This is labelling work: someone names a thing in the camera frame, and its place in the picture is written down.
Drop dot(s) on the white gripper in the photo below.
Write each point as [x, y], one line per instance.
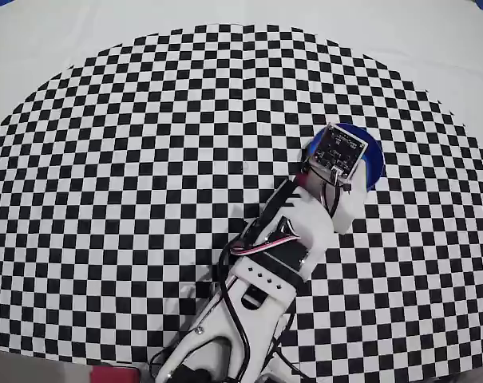
[354, 191]

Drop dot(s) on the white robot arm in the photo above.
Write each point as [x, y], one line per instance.
[261, 303]

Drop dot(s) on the blue round box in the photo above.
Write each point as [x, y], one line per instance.
[374, 159]

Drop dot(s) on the black white checkered mat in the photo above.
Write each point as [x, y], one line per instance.
[145, 159]

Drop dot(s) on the red flat object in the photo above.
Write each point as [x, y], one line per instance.
[113, 376]

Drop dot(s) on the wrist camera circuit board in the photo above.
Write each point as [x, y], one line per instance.
[339, 149]

